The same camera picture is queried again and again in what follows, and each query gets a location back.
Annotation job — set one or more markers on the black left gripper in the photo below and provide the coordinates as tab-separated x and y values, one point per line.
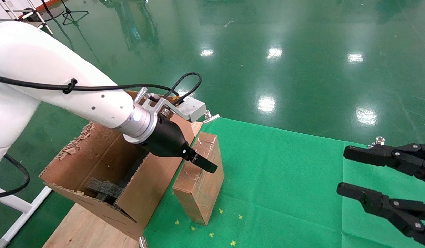
164	141

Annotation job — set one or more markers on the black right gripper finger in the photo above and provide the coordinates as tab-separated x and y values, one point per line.
398	210
398	157

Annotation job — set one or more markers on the small taped cardboard box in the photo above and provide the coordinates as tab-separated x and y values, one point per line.
200	193

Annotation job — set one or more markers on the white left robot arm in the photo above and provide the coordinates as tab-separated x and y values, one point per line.
43	72

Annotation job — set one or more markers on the large open cardboard carton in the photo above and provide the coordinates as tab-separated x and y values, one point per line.
95	155

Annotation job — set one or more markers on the green table cloth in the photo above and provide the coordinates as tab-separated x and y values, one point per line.
284	193

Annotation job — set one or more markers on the black foam block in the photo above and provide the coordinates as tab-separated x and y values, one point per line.
105	189

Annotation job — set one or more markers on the black tripod microphone stand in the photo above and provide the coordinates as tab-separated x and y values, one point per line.
71	15

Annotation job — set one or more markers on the black curved pole stand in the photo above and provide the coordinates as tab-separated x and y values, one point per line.
52	13

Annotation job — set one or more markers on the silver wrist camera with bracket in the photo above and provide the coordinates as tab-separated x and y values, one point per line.
193	109

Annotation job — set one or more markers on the white metal stand frame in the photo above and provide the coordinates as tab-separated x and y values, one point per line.
22	210

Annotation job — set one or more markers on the white metal frame desk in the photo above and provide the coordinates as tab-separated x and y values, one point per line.
33	15

